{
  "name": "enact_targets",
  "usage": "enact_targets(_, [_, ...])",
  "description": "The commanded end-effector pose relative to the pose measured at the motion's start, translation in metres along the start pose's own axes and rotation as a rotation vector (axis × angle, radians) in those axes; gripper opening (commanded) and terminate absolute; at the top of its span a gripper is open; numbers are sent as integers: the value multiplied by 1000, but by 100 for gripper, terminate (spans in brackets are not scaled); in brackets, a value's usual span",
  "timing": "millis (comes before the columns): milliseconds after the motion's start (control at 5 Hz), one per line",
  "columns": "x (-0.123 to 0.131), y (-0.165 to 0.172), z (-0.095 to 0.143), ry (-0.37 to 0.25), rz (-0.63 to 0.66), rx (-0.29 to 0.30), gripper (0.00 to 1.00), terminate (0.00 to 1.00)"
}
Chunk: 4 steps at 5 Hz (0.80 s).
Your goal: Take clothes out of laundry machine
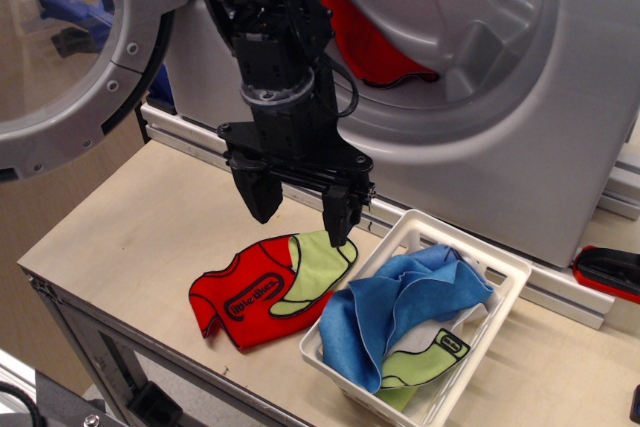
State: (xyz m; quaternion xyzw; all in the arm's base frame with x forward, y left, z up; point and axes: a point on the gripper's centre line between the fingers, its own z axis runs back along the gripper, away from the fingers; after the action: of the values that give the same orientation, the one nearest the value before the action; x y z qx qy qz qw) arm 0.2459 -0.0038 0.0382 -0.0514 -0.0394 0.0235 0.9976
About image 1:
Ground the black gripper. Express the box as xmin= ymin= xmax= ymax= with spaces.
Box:
xmin=218 ymin=77 xmax=374 ymax=247

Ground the red cloth with black trim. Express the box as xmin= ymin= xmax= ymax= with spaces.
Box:
xmin=321 ymin=0 xmax=440 ymax=89

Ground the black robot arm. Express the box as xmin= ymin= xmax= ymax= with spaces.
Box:
xmin=209 ymin=0 xmax=374 ymax=247

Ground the grey toy washing machine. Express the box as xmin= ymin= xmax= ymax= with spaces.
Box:
xmin=162 ymin=0 xmax=640 ymax=270

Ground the green toy sock cloth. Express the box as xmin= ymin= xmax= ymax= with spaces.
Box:
xmin=269 ymin=230 xmax=359 ymax=318

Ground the red toy shirt cloth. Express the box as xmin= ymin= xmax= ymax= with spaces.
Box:
xmin=188 ymin=236 xmax=333 ymax=350

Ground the blue cloth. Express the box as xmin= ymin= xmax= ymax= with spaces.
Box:
xmin=318 ymin=244 xmax=496 ymax=394

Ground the white cloth in basket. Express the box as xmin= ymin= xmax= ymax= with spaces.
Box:
xmin=387 ymin=251 xmax=494 ymax=353

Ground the green sock cloth in basket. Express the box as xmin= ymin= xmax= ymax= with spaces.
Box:
xmin=375 ymin=328 xmax=471 ymax=411

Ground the grey round washer door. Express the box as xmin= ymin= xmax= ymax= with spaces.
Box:
xmin=1 ymin=0 xmax=188 ymax=183

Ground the blue object behind door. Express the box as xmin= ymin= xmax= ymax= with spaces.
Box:
xmin=38 ymin=0 xmax=175 ymax=108

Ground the red black clamp tool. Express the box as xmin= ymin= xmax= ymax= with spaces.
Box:
xmin=572 ymin=246 xmax=639 ymax=304

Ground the grey table frame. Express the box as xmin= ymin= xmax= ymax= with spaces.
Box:
xmin=24 ymin=269 xmax=308 ymax=426

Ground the white aluminium rail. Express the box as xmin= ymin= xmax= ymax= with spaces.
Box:
xmin=141 ymin=104 xmax=614 ymax=329

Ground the black braided cable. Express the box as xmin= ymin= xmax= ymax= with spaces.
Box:
xmin=0 ymin=381 xmax=47 ymax=427

